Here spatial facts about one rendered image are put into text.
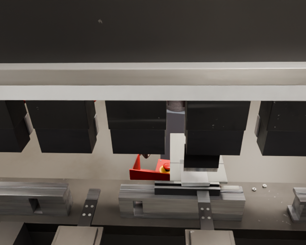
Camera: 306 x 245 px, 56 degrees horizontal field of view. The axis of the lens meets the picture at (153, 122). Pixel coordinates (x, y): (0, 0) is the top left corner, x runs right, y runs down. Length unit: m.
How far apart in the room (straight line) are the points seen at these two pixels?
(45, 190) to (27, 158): 1.85
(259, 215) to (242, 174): 1.48
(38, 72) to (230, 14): 0.30
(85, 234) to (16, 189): 0.36
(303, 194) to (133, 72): 0.73
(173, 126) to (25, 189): 0.99
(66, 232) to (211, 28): 0.59
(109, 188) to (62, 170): 1.53
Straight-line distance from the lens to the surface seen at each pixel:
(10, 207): 1.09
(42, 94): 0.75
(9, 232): 1.07
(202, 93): 0.69
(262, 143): 0.82
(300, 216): 1.05
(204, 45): 0.46
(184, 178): 0.94
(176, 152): 1.04
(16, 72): 0.50
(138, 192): 0.94
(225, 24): 0.45
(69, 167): 2.62
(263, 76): 0.47
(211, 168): 0.88
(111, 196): 1.07
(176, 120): 1.73
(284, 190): 1.16
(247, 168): 2.57
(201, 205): 0.86
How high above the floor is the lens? 1.65
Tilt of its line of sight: 33 degrees down
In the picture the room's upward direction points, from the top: 2 degrees counter-clockwise
